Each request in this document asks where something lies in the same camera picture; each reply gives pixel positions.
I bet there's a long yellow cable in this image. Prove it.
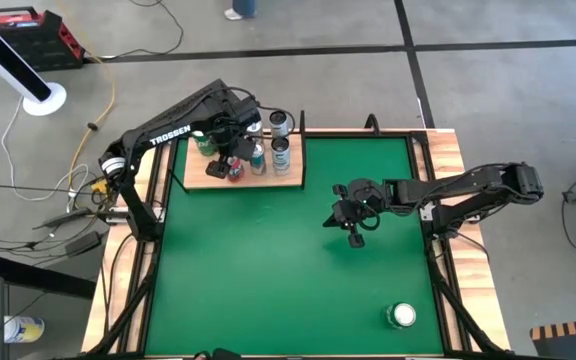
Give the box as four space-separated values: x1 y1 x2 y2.
66 47 118 200

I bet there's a black aluminium table frame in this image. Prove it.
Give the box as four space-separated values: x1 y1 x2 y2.
87 128 512 360

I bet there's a person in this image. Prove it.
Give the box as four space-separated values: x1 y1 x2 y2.
223 0 260 22

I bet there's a black box with striped edge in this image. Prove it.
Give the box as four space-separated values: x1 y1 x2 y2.
530 317 576 360

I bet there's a wooden shelf with black frame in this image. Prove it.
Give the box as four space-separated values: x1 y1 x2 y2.
167 110 308 193

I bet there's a white and black floor stand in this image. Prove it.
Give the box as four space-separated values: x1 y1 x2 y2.
0 3 69 118

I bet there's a red Fanta can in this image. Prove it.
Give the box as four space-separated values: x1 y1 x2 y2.
226 157 245 183

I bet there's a white cable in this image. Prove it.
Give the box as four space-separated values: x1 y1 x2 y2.
0 97 92 214

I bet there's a green Sprite can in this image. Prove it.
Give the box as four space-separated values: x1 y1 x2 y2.
385 301 418 331
191 130 218 157

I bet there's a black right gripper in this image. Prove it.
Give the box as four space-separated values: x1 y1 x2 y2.
323 178 388 250

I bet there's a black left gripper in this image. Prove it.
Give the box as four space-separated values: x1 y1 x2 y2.
206 97 262 180

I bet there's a green table mat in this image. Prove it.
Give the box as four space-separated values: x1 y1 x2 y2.
144 135 445 357

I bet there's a tall white Celsius can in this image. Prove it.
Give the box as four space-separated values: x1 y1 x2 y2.
268 109 290 139
270 136 292 176

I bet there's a thin black cable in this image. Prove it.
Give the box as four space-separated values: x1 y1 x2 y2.
0 182 100 197

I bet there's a red and black toolbox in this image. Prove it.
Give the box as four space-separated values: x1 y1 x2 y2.
0 5 87 73

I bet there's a white and yellow wipes canister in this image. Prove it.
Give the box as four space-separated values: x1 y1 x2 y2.
3 314 47 345

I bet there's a black floor cable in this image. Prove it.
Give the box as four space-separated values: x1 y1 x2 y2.
85 0 186 62

